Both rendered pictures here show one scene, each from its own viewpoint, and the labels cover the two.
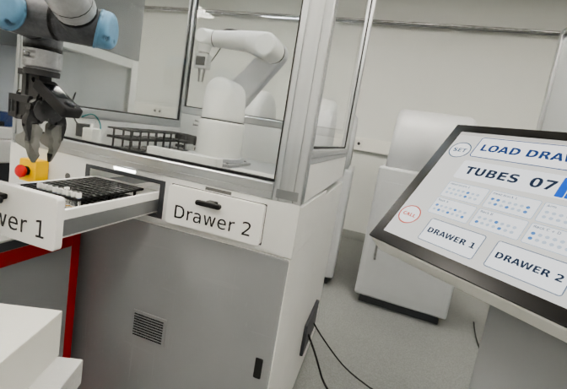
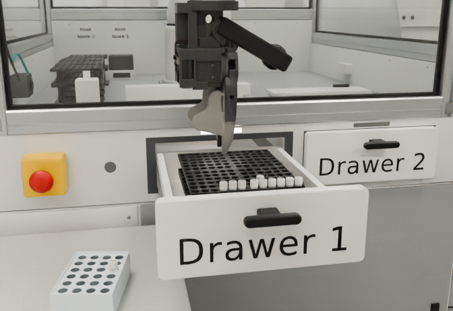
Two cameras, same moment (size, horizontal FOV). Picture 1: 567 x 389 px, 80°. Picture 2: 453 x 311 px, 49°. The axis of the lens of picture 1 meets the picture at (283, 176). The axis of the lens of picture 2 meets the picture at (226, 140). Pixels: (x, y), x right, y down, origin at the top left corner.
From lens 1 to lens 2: 0.90 m
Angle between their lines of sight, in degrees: 27
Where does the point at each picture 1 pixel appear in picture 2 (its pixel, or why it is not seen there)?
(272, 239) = (443, 164)
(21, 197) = (303, 205)
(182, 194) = (329, 142)
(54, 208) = (363, 203)
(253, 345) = (427, 292)
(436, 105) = not seen: outside the picture
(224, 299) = (389, 254)
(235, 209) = (404, 142)
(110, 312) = not seen: outside the picture
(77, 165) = (127, 145)
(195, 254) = not seen: hidden behind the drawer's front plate
